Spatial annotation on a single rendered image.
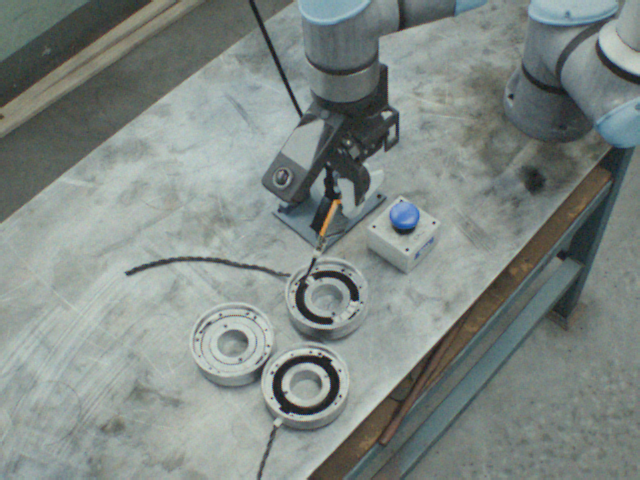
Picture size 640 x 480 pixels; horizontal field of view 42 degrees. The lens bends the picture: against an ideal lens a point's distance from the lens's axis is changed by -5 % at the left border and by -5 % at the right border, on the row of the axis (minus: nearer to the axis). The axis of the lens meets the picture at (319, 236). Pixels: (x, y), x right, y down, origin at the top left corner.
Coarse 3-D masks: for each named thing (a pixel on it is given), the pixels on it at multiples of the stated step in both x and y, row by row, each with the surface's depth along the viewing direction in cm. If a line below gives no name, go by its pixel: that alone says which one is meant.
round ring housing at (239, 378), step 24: (216, 312) 108; (240, 312) 109; (192, 336) 106; (216, 336) 107; (240, 336) 109; (264, 336) 107; (216, 360) 105; (240, 360) 105; (264, 360) 103; (240, 384) 104
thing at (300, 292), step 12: (312, 276) 111; (324, 276) 111; (336, 276) 111; (300, 288) 110; (348, 288) 110; (360, 288) 110; (300, 300) 109; (300, 312) 108; (312, 312) 108; (324, 324) 107
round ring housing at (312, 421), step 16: (288, 352) 105; (304, 352) 105; (320, 352) 105; (336, 352) 103; (272, 368) 104; (304, 368) 104; (320, 368) 103; (336, 368) 103; (288, 384) 102; (320, 384) 105; (272, 400) 101; (304, 400) 101; (320, 400) 101; (336, 400) 101; (288, 416) 99; (304, 416) 100; (320, 416) 99; (336, 416) 101
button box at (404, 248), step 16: (384, 224) 113; (416, 224) 113; (432, 224) 113; (368, 240) 115; (384, 240) 112; (400, 240) 112; (416, 240) 112; (432, 240) 114; (384, 256) 115; (400, 256) 112; (416, 256) 113
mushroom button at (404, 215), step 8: (392, 208) 111; (400, 208) 111; (408, 208) 111; (416, 208) 111; (392, 216) 111; (400, 216) 110; (408, 216) 110; (416, 216) 110; (400, 224) 110; (408, 224) 110
